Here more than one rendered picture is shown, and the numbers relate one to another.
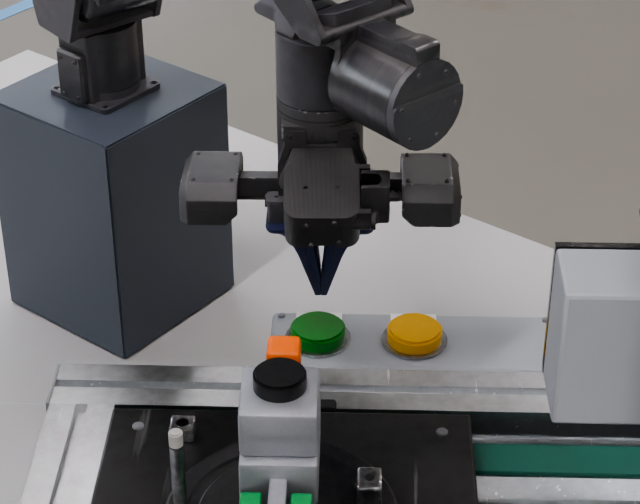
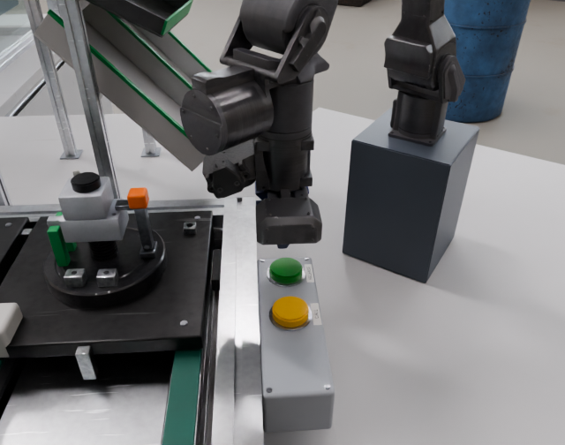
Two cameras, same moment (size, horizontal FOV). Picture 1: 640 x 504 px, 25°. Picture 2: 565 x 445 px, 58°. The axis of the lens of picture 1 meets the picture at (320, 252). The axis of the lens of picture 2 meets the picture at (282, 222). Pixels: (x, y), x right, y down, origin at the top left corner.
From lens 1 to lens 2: 96 cm
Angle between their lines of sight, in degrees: 68
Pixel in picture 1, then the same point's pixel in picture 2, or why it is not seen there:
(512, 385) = (244, 365)
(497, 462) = (180, 365)
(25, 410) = not seen: hidden behind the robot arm
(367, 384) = (243, 296)
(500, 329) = (311, 359)
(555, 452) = (188, 397)
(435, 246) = (528, 382)
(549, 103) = not seen: outside the picture
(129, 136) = (368, 145)
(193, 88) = (436, 155)
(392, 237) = (525, 356)
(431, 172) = (282, 208)
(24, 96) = not seen: hidden behind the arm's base
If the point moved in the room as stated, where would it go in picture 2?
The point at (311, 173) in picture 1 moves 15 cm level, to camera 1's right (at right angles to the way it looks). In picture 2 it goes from (234, 150) to (237, 235)
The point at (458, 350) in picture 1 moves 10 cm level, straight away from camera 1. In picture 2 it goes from (282, 336) to (377, 338)
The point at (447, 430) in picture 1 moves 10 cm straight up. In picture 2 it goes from (184, 325) to (173, 251)
